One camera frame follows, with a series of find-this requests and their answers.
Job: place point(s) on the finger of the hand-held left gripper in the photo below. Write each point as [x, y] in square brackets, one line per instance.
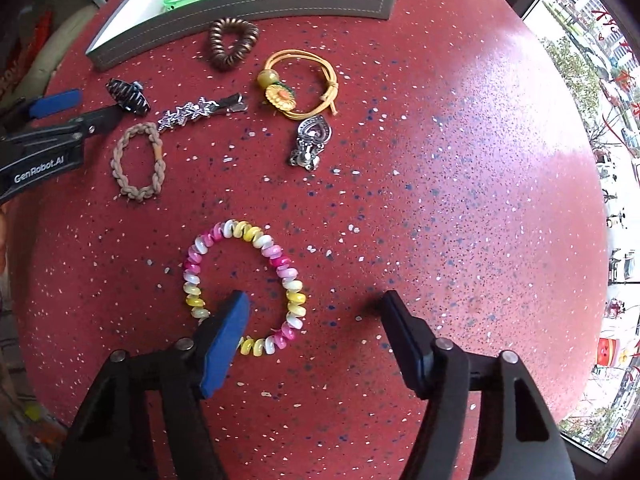
[55, 102]
[102, 120]

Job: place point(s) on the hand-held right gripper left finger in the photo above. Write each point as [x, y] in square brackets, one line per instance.
[227, 340]

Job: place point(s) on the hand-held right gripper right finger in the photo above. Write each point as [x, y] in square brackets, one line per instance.
[417, 360]

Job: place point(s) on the black hair claw clip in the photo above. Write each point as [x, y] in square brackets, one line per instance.
[127, 95]

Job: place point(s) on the silver star hair clip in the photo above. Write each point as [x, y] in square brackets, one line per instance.
[190, 110]

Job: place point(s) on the grey jewelry tray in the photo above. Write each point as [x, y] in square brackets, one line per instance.
[250, 5]

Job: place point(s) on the silver heart pendant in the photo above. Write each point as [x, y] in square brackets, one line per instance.
[305, 157]

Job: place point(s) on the beige sofa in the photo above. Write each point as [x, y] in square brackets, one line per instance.
[55, 45]

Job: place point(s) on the red printed bag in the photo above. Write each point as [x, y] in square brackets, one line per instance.
[42, 27]

